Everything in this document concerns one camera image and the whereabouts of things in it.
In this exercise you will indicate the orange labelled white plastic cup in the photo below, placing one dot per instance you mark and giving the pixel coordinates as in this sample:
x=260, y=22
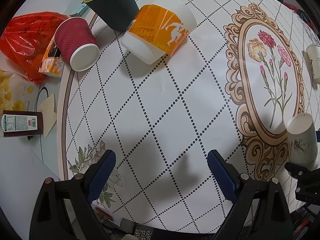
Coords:
x=158, y=29

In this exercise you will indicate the yellow snack bag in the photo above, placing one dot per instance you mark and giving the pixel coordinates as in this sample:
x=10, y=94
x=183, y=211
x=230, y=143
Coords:
x=16, y=92

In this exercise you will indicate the dark green paper cup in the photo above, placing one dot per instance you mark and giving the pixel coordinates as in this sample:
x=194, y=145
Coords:
x=117, y=14

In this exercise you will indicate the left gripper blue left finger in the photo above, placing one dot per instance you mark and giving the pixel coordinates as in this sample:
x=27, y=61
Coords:
x=50, y=218

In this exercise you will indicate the white paper cup with drawing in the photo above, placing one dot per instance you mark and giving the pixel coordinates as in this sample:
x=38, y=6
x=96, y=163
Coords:
x=301, y=137

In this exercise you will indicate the red ripple paper cup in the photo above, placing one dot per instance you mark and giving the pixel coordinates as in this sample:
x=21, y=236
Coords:
x=77, y=44

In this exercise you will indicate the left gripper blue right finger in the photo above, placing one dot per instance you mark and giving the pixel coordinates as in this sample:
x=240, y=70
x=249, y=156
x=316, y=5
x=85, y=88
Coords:
x=272, y=217

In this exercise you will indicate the orange tissue pack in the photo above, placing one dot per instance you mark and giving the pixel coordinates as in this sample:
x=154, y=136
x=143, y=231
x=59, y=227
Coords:
x=52, y=62

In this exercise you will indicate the dark brown sauce bottle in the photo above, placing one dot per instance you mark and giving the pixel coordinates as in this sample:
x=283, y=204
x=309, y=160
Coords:
x=21, y=123

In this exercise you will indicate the small teal box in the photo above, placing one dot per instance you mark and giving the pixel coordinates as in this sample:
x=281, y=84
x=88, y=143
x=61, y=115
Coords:
x=77, y=8

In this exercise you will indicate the floral patterned tablecloth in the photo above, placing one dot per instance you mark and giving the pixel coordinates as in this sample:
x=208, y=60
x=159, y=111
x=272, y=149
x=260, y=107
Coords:
x=233, y=85

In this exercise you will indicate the beige paper napkin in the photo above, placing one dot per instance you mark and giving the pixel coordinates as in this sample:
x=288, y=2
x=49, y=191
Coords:
x=47, y=108

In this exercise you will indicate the red plastic bag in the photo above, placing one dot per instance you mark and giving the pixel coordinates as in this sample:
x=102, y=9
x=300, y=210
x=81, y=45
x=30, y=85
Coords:
x=26, y=38

